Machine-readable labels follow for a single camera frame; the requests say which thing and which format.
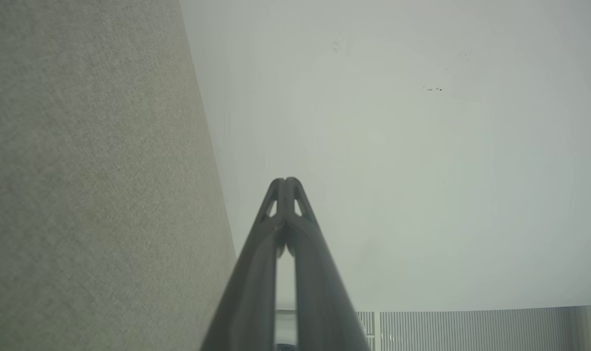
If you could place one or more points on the grey fabric sofa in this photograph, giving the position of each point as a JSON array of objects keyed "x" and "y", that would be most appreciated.
[{"x": 90, "y": 185}]

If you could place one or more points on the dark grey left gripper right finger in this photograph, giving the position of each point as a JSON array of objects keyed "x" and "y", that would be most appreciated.
[{"x": 319, "y": 302}]

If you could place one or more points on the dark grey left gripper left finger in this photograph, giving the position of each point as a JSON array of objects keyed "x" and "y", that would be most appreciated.
[{"x": 251, "y": 292}]

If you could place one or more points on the white ribbed panel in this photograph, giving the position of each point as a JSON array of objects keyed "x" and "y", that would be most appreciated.
[{"x": 470, "y": 331}]

